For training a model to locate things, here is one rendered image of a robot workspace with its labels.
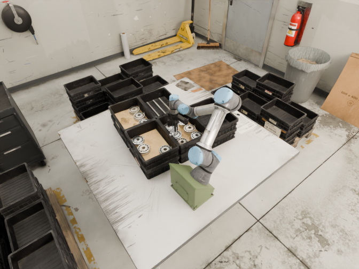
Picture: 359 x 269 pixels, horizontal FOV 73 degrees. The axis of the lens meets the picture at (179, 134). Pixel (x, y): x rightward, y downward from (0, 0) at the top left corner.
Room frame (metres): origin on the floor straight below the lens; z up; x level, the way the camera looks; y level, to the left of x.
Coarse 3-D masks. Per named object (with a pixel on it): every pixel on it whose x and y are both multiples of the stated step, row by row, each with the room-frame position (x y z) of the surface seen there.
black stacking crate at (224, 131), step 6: (204, 102) 1.86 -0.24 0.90; (210, 102) 1.90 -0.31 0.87; (210, 114) 1.77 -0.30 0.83; (228, 114) 1.68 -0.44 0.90; (204, 120) 1.69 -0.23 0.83; (228, 120) 1.67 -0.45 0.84; (228, 126) 1.53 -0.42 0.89; (234, 126) 1.56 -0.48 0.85; (222, 132) 1.50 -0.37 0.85; (228, 132) 1.52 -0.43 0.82
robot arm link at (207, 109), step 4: (240, 100) 1.31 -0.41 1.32; (212, 104) 1.43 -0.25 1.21; (240, 104) 1.30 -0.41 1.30; (192, 108) 1.50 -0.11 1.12; (196, 108) 1.48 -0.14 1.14; (200, 108) 1.45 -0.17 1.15; (204, 108) 1.43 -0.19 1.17; (208, 108) 1.41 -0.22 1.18; (212, 108) 1.40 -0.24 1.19; (236, 108) 1.28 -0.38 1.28; (192, 112) 1.47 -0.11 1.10; (196, 112) 1.45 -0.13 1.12; (200, 112) 1.44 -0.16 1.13; (204, 112) 1.42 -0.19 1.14; (208, 112) 1.40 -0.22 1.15; (212, 112) 1.39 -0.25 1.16; (192, 116) 1.48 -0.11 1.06; (196, 116) 1.49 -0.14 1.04
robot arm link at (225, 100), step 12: (216, 96) 1.29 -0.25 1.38; (228, 96) 1.24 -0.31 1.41; (216, 108) 1.24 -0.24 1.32; (228, 108) 1.22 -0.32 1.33; (216, 120) 1.18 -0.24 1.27; (204, 132) 1.15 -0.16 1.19; (216, 132) 1.14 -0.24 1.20; (204, 144) 1.08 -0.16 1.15; (192, 156) 1.03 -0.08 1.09; (204, 156) 1.02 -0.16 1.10
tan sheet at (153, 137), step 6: (150, 132) 1.55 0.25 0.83; (156, 132) 1.54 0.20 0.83; (144, 138) 1.48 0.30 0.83; (150, 138) 1.47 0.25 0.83; (156, 138) 1.47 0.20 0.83; (162, 138) 1.47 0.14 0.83; (150, 144) 1.40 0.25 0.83; (156, 144) 1.40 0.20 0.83; (162, 144) 1.40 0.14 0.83; (150, 150) 1.34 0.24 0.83; (156, 150) 1.34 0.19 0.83; (144, 156) 1.27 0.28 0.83; (150, 156) 1.27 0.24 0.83
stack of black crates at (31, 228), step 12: (36, 204) 1.08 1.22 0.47; (12, 216) 0.98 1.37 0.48; (24, 216) 1.01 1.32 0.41; (36, 216) 1.03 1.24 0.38; (48, 216) 0.97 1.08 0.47; (12, 228) 0.91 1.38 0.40; (24, 228) 0.92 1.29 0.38; (36, 228) 0.92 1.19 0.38; (48, 228) 0.91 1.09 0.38; (60, 228) 1.01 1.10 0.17; (12, 240) 0.79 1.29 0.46; (24, 240) 0.82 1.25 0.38
